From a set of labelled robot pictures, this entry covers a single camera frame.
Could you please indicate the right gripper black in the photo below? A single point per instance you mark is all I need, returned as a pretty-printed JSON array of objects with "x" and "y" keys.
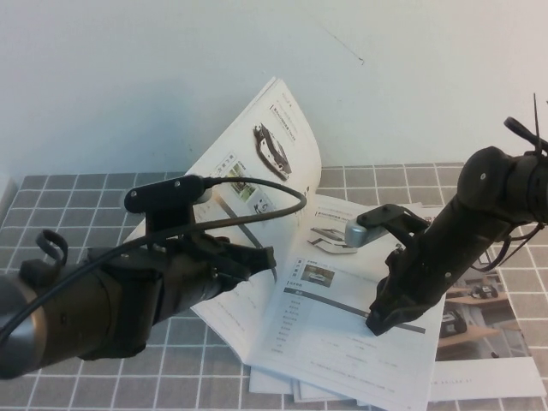
[{"x": 419, "y": 278}]

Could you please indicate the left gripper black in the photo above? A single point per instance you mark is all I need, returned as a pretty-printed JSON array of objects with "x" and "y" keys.
[{"x": 188, "y": 274}]

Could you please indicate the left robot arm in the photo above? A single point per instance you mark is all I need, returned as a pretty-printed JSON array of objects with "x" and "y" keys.
[{"x": 64, "y": 325}]

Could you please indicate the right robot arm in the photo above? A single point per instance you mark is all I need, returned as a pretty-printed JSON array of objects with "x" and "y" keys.
[{"x": 484, "y": 180}]

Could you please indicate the white brochure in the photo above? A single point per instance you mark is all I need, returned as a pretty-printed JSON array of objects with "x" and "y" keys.
[{"x": 321, "y": 391}]

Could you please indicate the grey checked tablecloth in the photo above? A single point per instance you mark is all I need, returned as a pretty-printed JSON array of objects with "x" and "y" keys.
[{"x": 171, "y": 377}]

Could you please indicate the black zip tie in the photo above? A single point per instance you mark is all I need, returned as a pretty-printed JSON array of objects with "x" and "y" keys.
[{"x": 536, "y": 120}]

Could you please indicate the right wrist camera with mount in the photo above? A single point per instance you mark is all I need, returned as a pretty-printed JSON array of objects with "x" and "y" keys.
[{"x": 359, "y": 233}]

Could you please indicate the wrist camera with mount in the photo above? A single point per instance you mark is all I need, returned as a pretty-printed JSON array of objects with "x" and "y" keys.
[
  {"x": 162, "y": 192},
  {"x": 359, "y": 233}
]

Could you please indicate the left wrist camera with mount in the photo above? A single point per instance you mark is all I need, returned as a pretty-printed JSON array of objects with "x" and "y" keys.
[{"x": 162, "y": 192}]

